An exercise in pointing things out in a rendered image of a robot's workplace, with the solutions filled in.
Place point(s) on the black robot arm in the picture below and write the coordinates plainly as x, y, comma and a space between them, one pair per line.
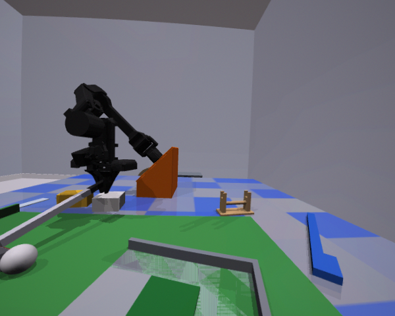
83, 121

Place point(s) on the yellow rectangular block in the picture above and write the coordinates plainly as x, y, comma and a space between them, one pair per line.
69, 193

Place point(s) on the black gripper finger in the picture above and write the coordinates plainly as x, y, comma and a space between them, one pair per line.
108, 179
96, 176

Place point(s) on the white ball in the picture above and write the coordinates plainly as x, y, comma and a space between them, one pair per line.
18, 259

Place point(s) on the blue l-shaped bar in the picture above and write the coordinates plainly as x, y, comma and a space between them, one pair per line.
323, 265

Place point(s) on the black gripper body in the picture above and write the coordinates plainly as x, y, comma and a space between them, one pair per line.
111, 164

